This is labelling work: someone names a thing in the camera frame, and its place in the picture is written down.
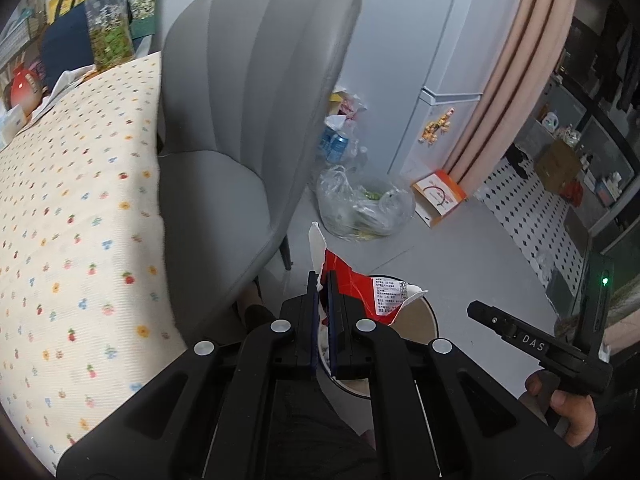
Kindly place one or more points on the white printed papers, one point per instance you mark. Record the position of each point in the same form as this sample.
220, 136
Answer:
60, 87

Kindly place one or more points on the red round vase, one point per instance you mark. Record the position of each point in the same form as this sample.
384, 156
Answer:
22, 87

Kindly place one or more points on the white refrigerator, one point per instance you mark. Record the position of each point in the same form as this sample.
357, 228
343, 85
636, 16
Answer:
460, 35

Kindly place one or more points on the large clear flower jar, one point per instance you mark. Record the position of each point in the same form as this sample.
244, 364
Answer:
110, 25

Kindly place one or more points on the pink curtain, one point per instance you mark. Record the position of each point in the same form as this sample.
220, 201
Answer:
510, 85

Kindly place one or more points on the brown cardboard box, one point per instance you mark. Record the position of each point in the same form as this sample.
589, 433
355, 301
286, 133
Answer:
556, 165

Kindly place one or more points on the yellow bag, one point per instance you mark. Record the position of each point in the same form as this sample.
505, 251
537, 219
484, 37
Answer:
62, 5

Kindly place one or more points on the grey upholstered chair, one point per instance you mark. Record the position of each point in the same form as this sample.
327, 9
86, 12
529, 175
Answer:
225, 110

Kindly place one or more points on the white round trash bin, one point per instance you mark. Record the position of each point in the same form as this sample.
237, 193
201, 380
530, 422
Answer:
416, 322

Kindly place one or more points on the person's right hand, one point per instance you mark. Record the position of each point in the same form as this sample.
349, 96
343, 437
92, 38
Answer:
577, 417

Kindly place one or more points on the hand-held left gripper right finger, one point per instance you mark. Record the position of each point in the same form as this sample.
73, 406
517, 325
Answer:
331, 350

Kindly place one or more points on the red and white snack wrapper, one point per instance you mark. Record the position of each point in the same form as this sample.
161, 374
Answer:
360, 285

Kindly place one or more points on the dark hanging clothes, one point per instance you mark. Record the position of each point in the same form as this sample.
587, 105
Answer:
617, 55

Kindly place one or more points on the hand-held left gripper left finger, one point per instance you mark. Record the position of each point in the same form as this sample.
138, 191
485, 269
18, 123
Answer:
314, 340

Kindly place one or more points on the yellow figure fridge magnet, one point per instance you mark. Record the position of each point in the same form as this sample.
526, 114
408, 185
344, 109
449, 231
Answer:
438, 127

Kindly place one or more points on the blue and white tissue packet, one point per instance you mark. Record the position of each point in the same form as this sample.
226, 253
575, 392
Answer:
11, 127

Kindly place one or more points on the floral dotted tablecloth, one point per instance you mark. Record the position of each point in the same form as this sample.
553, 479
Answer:
75, 210

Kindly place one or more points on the navy lunch bag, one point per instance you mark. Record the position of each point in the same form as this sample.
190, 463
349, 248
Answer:
65, 50

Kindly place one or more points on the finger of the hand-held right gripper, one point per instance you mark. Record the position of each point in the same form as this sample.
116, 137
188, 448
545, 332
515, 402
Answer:
500, 322

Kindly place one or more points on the clear plastic bag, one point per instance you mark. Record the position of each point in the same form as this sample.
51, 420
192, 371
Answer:
360, 210

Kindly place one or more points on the orange and white box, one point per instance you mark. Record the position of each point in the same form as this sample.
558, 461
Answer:
440, 199

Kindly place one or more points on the red bag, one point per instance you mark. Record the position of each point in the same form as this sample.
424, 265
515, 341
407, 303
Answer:
575, 194

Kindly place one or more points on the blue drink can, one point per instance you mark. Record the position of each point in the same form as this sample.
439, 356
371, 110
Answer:
336, 145

